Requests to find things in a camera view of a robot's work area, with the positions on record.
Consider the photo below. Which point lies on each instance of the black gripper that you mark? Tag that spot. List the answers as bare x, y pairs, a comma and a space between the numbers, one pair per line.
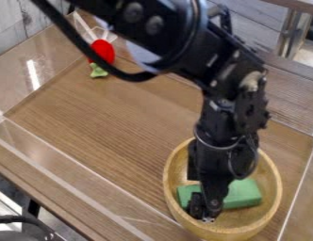
216, 165

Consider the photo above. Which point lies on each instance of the green rectangular block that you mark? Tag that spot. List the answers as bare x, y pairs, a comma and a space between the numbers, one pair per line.
243, 194

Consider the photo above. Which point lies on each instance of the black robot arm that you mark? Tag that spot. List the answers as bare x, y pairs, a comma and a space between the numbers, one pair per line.
183, 37

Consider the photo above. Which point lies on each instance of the brown wooden bowl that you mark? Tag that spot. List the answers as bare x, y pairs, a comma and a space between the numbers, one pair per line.
248, 207

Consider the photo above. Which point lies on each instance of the red strawberry toy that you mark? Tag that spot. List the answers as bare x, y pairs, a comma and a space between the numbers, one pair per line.
105, 51

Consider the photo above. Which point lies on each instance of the clear acrylic tray wall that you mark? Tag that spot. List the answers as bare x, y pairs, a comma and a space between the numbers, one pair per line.
97, 207

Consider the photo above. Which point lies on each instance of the clear acrylic corner bracket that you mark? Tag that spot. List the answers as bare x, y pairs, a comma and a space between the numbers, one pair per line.
91, 33

